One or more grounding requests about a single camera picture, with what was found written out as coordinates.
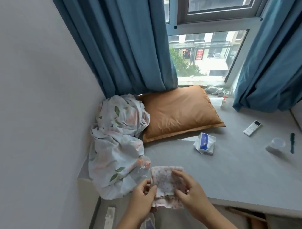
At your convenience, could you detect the person's right hand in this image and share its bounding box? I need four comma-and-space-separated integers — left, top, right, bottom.
172, 170, 213, 220

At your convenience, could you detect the person's left hand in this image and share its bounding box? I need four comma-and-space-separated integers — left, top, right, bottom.
124, 178, 158, 214

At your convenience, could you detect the pink speckled cloth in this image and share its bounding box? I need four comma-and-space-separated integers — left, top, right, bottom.
150, 166, 190, 209

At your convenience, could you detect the person's right forearm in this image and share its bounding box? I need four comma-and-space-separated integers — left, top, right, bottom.
190, 201, 239, 229

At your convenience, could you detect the person's left forearm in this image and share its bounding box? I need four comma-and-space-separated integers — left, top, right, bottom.
115, 209, 151, 229

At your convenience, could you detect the clear plastic bag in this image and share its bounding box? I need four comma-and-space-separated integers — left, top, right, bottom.
136, 156, 152, 180

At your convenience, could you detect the blue white tissue pack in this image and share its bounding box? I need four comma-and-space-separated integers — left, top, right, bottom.
193, 132, 216, 155

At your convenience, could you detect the floral white blanket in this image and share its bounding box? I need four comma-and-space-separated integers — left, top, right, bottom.
88, 94, 151, 200

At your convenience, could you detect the orange pillow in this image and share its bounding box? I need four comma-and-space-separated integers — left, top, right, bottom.
138, 85, 226, 143

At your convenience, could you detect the white remote control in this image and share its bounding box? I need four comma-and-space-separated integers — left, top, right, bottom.
243, 120, 262, 137

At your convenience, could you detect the white bottle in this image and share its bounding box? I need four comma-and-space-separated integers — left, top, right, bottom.
209, 97, 227, 108

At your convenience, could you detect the clear plastic cup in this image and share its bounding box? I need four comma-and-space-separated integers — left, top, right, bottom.
265, 137, 286, 153

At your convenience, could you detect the grey crumpled cloth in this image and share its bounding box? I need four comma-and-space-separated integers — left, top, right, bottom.
204, 85, 227, 97

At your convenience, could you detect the green tree outside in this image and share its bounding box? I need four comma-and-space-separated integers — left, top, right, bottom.
169, 47, 204, 78

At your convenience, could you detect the blue curtain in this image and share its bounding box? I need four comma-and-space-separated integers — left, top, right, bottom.
52, 0, 178, 98
233, 0, 302, 113

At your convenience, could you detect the white framed window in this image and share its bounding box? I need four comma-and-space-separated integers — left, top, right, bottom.
163, 0, 268, 88

